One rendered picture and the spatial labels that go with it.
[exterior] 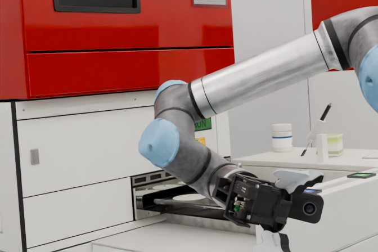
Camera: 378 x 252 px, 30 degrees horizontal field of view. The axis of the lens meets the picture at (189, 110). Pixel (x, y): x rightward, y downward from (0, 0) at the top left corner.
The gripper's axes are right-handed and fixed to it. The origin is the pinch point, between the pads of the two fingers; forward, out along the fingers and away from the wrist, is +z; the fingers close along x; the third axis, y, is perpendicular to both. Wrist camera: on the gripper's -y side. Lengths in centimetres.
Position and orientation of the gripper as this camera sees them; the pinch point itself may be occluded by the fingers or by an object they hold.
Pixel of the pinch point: (313, 227)
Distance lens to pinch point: 102.6
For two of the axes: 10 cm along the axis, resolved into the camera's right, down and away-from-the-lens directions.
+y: -8.9, -2.4, -3.8
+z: 3.6, 1.3, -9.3
